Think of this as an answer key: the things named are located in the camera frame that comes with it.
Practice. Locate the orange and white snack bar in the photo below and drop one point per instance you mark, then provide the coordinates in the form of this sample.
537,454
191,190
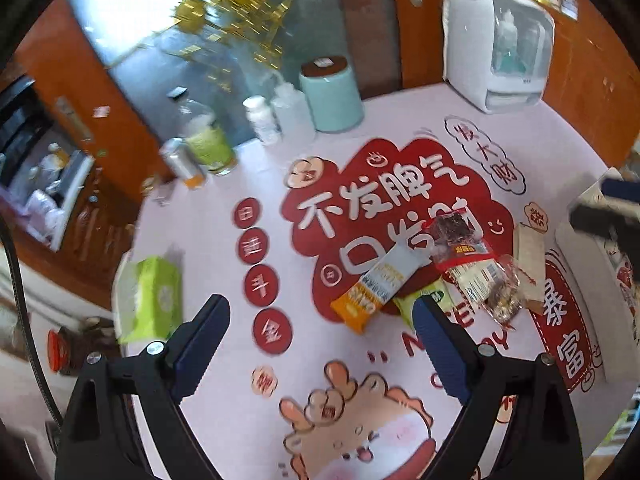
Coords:
380,285

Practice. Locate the white pill bottle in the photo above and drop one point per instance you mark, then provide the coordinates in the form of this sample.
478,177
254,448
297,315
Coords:
262,122

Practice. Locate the glass door with gold ornament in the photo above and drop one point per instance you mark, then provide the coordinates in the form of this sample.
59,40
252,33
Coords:
150,60

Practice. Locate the clear nut snack packet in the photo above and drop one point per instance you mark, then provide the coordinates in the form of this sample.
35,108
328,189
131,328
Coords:
505,295

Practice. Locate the white and red snack bag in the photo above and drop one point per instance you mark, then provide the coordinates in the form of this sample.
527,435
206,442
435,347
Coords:
470,270

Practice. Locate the wooden cabinet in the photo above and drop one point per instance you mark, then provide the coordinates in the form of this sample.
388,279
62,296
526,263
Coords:
590,75

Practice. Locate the green tissue box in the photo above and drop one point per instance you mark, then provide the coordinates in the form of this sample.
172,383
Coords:
152,300

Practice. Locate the dark brown snack packet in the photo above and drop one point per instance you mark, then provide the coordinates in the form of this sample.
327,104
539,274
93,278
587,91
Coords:
452,232

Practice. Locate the white plastic bin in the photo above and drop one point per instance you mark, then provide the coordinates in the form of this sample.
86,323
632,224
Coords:
575,285

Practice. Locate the baby bottle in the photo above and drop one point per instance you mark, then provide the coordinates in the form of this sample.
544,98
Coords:
507,42

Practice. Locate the glass bottle with green label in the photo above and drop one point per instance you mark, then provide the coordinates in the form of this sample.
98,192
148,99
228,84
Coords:
210,142

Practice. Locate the translucent white plastic bottle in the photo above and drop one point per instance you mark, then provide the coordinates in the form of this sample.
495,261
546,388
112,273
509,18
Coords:
295,115

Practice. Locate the white bottle sterilizer appliance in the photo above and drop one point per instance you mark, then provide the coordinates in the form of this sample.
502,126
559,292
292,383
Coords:
470,50

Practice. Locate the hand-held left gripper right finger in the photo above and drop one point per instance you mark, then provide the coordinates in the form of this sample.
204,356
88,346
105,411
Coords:
442,350

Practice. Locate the pale cracker packet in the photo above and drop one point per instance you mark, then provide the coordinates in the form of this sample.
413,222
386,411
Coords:
530,255

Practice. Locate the pink printed tablecloth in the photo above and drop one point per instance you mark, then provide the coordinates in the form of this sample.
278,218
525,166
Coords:
210,240

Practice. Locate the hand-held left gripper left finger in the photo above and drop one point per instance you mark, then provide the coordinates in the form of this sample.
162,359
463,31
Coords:
200,345

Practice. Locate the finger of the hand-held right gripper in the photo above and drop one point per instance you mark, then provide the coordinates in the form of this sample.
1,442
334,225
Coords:
597,220
622,188

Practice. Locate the teal canister with brown lid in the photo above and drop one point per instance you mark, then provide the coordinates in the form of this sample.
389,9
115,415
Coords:
332,100

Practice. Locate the jar with red lid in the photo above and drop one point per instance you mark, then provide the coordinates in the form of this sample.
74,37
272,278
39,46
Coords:
60,345

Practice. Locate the silver metal can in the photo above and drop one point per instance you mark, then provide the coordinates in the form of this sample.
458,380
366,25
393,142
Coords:
182,162

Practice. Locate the small glass jar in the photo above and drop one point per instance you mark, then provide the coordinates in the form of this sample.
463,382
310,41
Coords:
160,190

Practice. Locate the yellow green snack packet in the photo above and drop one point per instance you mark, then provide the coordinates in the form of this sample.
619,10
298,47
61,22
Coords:
406,306

